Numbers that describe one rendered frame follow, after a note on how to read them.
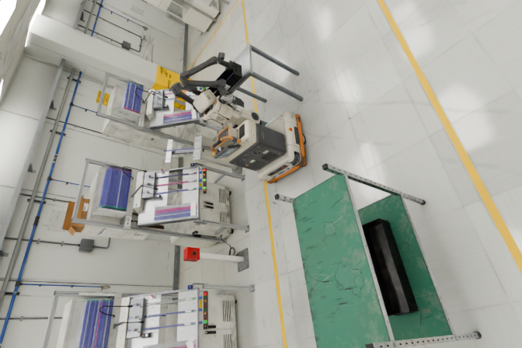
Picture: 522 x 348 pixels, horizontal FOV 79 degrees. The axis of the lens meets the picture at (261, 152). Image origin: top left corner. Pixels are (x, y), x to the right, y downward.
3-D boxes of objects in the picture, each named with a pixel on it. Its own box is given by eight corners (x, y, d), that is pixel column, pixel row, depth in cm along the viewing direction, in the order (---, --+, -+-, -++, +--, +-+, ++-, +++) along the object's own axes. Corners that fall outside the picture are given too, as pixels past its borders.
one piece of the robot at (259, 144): (296, 157, 343) (231, 133, 297) (264, 175, 380) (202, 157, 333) (293, 130, 360) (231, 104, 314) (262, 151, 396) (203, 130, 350)
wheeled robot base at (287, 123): (308, 165, 344) (291, 158, 330) (271, 185, 386) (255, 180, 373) (301, 114, 378) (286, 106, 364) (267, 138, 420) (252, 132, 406)
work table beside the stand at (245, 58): (303, 99, 388) (250, 72, 343) (266, 127, 434) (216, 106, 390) (299, 72, 410) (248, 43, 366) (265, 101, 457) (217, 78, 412)
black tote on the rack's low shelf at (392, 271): (368, 228, 231) (359, 226, 224) (388, 220, 220) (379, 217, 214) (394, 316, 199) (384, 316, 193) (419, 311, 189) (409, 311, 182)
